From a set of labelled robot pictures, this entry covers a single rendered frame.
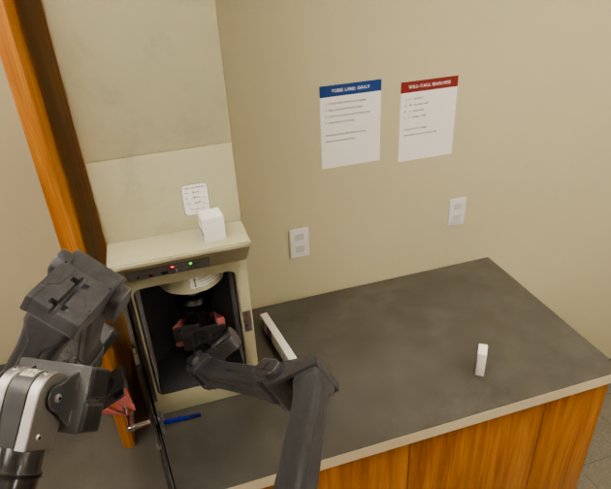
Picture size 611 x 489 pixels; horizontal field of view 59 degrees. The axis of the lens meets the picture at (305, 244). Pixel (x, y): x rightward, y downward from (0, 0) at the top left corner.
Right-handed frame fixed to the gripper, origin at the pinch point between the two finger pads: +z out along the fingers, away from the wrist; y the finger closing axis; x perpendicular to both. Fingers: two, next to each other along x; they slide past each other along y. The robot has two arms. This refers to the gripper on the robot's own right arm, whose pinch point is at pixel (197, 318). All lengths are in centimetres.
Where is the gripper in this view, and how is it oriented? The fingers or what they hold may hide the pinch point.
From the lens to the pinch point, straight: 160.7
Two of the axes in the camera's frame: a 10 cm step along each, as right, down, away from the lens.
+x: 0.6, 8.6, 5.1
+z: -2.8, -4.7, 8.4
